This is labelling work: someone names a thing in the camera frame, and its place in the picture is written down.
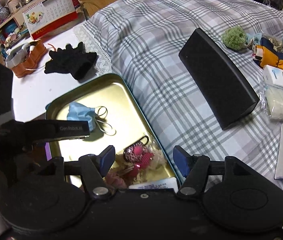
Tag white labelled packet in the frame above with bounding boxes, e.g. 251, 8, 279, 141
128, 177, 178, 192

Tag blue white porcelain vase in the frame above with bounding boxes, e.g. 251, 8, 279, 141
0, 2, 10, 21

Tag pink leopard hair accessory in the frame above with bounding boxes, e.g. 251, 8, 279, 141
123, 135, 154, 170

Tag green fuzzy ball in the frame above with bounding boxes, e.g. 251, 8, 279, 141
221, 26, 247, 51

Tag white lace table runner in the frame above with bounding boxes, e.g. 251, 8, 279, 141
73, 23, 113, 76

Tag white cotton pack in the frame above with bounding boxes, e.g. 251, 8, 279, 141
259, 80, 283, 121

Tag navy yellow silk scarf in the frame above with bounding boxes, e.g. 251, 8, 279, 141
252, 37, 283, 70

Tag light blue sachet pouch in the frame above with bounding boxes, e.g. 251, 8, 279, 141
246, 33, 283, 53

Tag gold metal tin tray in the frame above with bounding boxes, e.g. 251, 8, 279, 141
46, 74, 180, 189

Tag red desk calendar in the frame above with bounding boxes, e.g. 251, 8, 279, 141
22, 0, 80, 40

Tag black knit gloves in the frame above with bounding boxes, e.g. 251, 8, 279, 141
44, 42, 97, 81

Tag blue face mask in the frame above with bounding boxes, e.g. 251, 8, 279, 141
67, 102, 96, 132

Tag orange leather pouch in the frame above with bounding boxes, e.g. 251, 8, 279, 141
5, 40, 48, 78

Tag grey plaid bed cover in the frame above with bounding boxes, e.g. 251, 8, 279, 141
84, 0, 283, 180

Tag black rectangular box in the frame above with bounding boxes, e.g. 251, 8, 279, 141
178, 28, 259, 130

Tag white tissue packet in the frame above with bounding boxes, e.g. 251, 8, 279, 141
263, 65, 283, 88

